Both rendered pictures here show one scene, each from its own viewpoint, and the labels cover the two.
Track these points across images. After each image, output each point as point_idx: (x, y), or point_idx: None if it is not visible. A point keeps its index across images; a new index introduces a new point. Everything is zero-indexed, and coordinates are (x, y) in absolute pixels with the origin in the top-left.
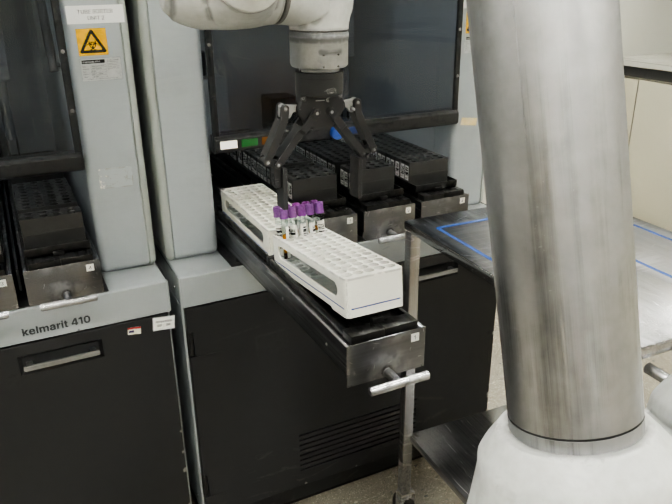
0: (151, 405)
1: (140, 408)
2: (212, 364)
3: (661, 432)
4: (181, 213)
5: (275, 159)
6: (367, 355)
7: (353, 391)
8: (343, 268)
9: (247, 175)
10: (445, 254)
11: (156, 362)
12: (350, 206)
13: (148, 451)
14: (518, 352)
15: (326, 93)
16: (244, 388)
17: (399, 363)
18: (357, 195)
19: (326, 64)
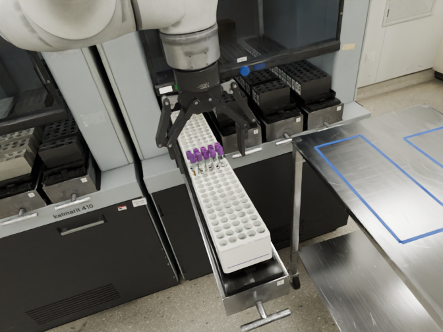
0: (142, 240)
1: (136, 242)
2: (174, 218)
3: None
4: (143, 134)
5: (168, 138)
6: (240, 299)
7: (264, 220)
8: (223, 230)
9: None
10: (318, 176)
11: (140, 221)
12: (258, 117)
13: (146, 259)
14: None
15: (199, 88)
16: (196, 226)
17: (268, 297)
18: (242, 154)
19: (194, 64)
